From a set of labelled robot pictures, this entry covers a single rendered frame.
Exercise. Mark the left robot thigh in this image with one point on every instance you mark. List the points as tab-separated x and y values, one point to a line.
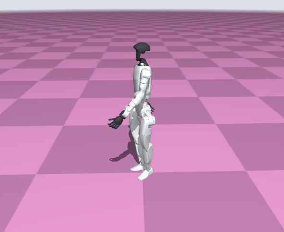
145	130

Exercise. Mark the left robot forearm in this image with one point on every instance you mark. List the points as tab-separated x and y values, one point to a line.
134	102

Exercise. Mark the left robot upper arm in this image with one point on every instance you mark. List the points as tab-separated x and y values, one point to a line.
145	76

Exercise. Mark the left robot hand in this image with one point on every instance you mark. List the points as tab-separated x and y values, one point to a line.
117	121

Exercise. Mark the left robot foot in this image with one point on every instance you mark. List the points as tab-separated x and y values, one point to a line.
145	174

